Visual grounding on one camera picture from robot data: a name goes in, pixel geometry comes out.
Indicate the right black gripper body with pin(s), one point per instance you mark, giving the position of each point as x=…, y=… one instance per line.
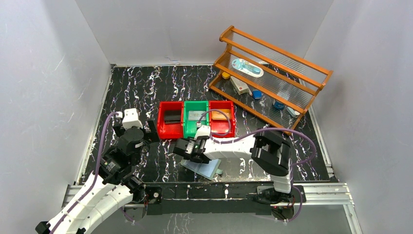
x=184, y=147

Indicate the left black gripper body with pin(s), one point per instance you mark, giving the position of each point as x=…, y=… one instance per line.
x=150, y=135

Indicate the green card holder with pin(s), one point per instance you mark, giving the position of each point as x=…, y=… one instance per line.
x=208, y=171

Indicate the red bin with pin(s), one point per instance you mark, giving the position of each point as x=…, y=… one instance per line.
x=170, y=131
x=222, y=125

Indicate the green bin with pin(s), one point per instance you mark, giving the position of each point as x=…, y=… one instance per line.
x=190, y=127

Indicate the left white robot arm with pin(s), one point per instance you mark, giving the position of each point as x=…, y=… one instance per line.
x=110, y=187

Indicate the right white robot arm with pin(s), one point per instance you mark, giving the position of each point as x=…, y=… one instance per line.
x=267, y=149

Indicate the black card in bin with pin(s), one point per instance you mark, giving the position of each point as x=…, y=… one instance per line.
x=172, y=116

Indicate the grey card in bin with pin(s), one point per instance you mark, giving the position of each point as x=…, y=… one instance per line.
x=196, y=115

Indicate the orange card in bin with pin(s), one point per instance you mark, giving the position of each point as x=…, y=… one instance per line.
x=221, y=114

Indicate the white small box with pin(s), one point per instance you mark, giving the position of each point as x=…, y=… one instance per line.
x=240, y=86

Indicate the yellow round item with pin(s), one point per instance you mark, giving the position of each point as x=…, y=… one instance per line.
x=225, y=75

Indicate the blue round item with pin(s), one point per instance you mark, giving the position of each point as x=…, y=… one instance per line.
x=257, y=94

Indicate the dark blue round container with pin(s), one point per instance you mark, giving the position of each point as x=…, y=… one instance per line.
x=278, y=105

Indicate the light blue small item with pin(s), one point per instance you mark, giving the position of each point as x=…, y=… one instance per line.
x=292, y=112

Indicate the orange wooden shelf rack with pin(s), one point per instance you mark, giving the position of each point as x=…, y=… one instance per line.
x=288, y=78

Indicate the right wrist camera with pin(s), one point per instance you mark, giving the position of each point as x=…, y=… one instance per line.
x=203, y=131

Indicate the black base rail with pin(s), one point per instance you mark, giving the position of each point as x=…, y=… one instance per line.
x=216, y=198

